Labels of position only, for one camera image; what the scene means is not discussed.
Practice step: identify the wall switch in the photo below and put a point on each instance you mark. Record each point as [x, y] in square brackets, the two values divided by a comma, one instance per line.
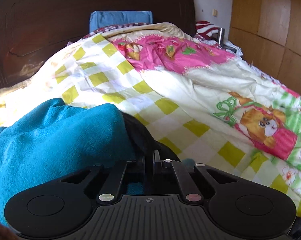
[215, 12]

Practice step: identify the metal flask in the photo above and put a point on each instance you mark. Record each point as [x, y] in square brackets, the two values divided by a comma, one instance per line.
[221, 36]

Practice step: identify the white crumpled bag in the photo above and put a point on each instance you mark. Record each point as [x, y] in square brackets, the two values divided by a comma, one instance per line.
[234, 48]

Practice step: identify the black garment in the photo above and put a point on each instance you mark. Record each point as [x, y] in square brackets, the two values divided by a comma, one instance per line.
[140, 135]

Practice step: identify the blue pillow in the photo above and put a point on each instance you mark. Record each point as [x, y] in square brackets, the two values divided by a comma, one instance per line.
[120, 18]

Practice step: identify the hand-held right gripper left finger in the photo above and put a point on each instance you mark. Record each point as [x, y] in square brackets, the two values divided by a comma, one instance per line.
[121, 177]

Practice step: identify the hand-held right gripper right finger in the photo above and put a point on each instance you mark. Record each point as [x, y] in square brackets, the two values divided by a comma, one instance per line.
[183, 177]

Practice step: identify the dark wooden headboard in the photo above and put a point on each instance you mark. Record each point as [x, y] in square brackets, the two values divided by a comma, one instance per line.
[53, 17]

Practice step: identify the wooden wardrobe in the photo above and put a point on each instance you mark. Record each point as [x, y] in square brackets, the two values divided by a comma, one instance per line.
[270, 17]

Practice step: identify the checked cartoon printed quilt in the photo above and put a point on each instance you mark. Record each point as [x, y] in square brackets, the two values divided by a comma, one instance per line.
[190, 92]

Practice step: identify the teal fleece garment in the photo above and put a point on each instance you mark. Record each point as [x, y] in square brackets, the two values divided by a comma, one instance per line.
[53, 135]

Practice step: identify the red white striped cloth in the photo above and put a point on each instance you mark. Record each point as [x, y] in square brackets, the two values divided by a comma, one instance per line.
[205, 28]

